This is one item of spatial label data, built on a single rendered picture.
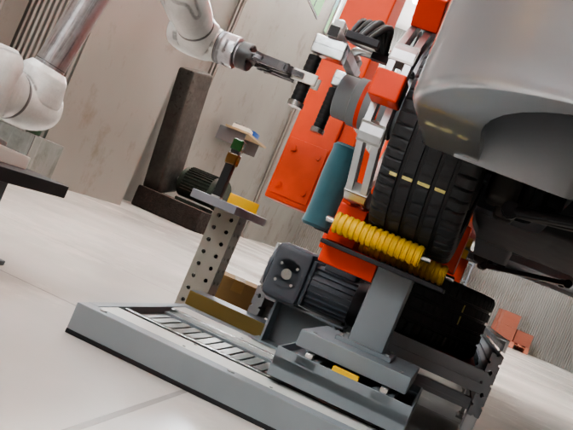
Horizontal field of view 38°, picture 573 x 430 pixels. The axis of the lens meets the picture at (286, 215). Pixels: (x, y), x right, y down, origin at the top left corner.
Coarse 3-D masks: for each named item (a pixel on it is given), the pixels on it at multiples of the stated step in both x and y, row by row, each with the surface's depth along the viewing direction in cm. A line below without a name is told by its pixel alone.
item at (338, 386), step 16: (288, 352) 206; (304, 352) 215; (272, 368) 207; (288, 368) 206; (304, 368) 205; (320, 368) 204; (336, 368) 204; (288, 384) 209; (304, 384) 205; (320, 384) 204; (336, 384) 203; (352, 384) 202; (368, 384) 223; (336, 400) 203; (352, 400) 202; (368, 400) 201; (384, 400) 200; (400, 400) 218; (416, 400) 214; (368, 416) 201; (384, 416) 200; (400, 416) 199
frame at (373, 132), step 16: (416, 32) 218; (400, 48) 207; (416, 48) 208; (400, 64) 207; (368, 112) 207; (368, 128) 206; (384, 128) 205; (352, 160) 213; (368, 160) 211; (352, 176) 216; (368, 176) 214; (352, 192) 219; (368, 192) 219; (368, 208) 231
